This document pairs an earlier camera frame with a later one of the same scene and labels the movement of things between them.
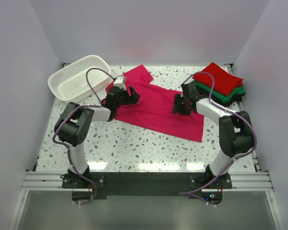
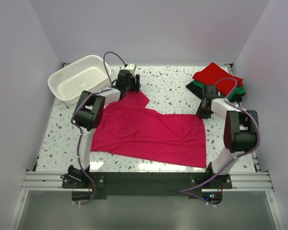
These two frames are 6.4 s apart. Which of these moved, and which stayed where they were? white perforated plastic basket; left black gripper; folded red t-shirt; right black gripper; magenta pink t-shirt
Moved: magenta pink t-shirt; right black gripper; left black gripper
Stayed: folded red t-shirt; white perforated plastic basket
